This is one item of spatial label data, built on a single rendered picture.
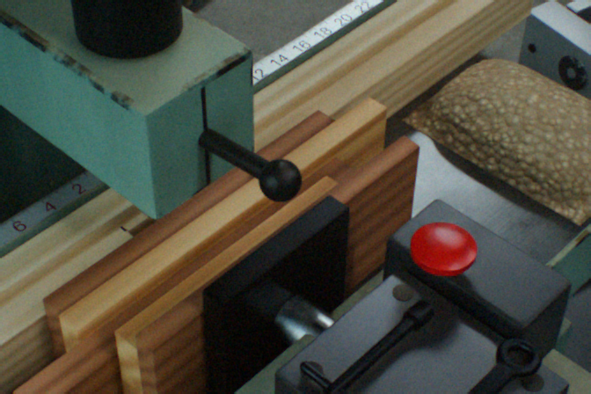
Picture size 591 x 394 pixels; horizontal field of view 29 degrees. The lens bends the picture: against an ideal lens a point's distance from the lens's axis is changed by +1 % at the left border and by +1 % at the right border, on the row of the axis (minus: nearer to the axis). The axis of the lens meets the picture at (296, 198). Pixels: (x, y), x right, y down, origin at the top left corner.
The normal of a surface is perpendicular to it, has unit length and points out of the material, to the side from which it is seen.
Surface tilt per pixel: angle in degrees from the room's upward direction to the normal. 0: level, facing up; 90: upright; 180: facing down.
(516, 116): 21
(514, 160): 73
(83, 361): 0
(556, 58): 90
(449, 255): 9
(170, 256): 0
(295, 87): 0
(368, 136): 90
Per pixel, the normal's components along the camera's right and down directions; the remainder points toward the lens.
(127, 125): -0.69, 0.51
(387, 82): 0.73, 0.49
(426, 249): -0.13, -0.66
